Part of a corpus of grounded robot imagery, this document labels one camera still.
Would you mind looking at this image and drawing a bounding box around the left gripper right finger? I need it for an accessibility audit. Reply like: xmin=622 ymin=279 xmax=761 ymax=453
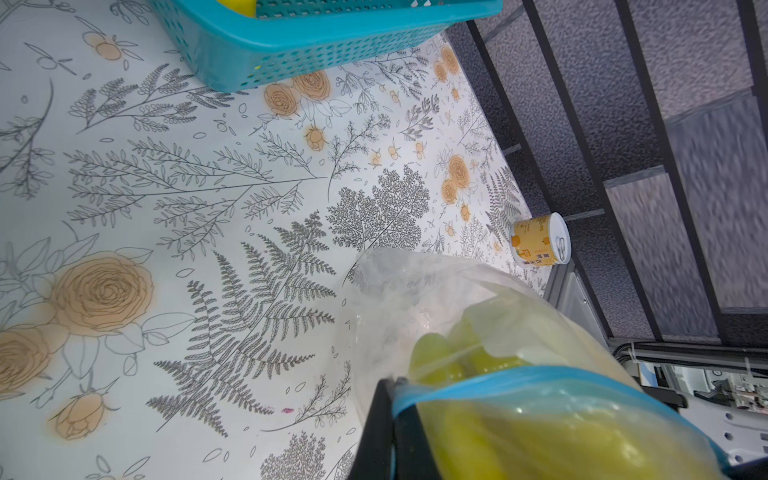
xmin=394 ymin=406 xmax=441 ymax=480

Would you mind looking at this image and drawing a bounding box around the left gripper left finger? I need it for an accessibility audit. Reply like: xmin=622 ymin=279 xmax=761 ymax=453
xmin=348 ymin=379 xmax=395 ymax=480

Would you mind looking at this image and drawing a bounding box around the zip-top bag of bananas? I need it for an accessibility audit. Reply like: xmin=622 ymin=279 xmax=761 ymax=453
xmin=351 ymin=249 xmax=727 ymax=479

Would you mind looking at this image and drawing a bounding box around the yellow banana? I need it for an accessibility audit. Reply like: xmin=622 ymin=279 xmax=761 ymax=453
xmin=218 ymin=0 xmax=258 ymax=18

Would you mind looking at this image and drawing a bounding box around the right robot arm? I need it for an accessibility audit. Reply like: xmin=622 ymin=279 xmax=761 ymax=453
xmin=612 ymin=342 xmax=767 ymax=479

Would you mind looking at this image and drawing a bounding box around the small yellow paper cup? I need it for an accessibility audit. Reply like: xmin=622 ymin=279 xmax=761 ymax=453
xmin=511 ymin=212 xmax=572 ymax=267

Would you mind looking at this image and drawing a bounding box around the teal plastic basket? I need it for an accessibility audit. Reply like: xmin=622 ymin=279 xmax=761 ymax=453
xmin=151 ymin=0 xmax=503 ymax=92

